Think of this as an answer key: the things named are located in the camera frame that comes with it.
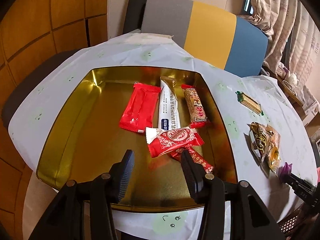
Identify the green cracker packet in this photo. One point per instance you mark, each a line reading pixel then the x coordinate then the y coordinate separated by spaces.
pixel 249 103

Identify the white red Rosekiss packet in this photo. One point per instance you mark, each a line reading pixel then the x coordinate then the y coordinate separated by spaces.
pixel 161 142

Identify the round tray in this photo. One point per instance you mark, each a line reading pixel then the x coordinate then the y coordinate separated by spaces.
pixel 289 89

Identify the purple snack packet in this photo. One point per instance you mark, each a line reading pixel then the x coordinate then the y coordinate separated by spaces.
pixel 284 171

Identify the brown chocolate bread packet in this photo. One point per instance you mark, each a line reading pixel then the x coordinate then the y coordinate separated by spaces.
pixel 259 136

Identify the large red snack packet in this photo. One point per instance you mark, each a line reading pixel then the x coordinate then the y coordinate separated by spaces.
pixel 140 109

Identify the golden tin box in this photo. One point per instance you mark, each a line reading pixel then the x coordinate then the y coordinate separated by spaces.
pixel 86 139

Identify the wicker chair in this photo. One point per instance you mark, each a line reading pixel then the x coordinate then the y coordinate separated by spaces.
pixel 303 223

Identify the wooden side table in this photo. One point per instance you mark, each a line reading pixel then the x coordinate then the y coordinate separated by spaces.
pixel 311 119

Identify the small red candy packet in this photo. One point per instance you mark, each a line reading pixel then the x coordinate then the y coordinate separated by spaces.
pixel 197 158

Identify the grey yellow blue chair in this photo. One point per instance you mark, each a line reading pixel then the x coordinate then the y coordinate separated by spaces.
pixel 206 32

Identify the white teapot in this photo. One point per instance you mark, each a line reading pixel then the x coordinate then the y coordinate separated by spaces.
pixel 292 79

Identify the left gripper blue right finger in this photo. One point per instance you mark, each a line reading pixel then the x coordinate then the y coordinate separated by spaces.
pixel 194 175

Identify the floral curtains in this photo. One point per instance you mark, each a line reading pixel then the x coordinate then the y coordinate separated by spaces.
pixel 293 40

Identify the tissue box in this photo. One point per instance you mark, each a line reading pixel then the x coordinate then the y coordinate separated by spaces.
pixel 281 71

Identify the white blue tube sachet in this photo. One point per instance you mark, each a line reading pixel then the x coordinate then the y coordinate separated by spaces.
pixel 168 115

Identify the orange zip seed bag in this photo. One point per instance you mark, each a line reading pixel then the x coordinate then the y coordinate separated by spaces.
pixel 272 149

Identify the chipmunk grain bar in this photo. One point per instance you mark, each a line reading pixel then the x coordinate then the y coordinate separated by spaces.
pixel 198 117

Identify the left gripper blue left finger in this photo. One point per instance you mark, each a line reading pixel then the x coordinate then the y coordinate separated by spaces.
pixel 120 176

